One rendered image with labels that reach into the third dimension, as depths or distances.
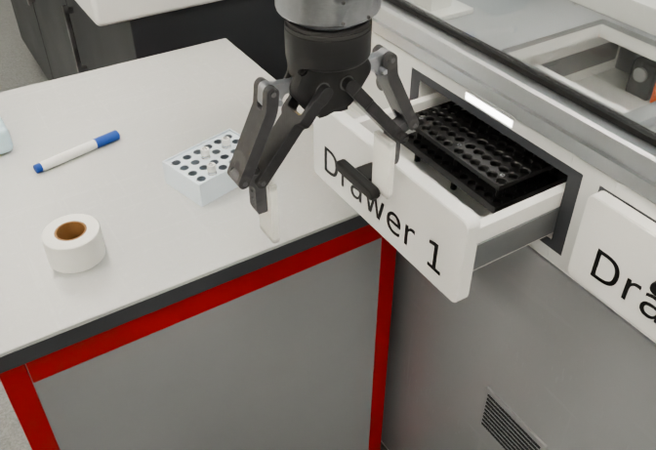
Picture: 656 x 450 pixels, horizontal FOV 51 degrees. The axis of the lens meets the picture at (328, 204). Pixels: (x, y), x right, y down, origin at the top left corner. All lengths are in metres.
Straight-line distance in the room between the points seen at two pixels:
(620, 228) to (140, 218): 0.60
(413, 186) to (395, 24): 0.29
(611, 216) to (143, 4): 1.01
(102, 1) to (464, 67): 0.79
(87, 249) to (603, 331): 0.61
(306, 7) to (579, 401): 0.60
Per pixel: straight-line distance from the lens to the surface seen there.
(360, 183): 0.74
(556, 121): 0.77
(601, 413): 0.91
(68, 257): 0.89
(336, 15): 0.56
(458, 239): 0.69
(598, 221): 0.75
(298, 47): 0.59
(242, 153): 0.62
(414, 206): 0.73
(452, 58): 0.87
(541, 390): 0.98
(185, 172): 0.98
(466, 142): 0.84
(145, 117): 1.19
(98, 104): 1.25
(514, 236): 0.77
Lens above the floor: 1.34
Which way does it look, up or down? 38 degrees down
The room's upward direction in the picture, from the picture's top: straight up
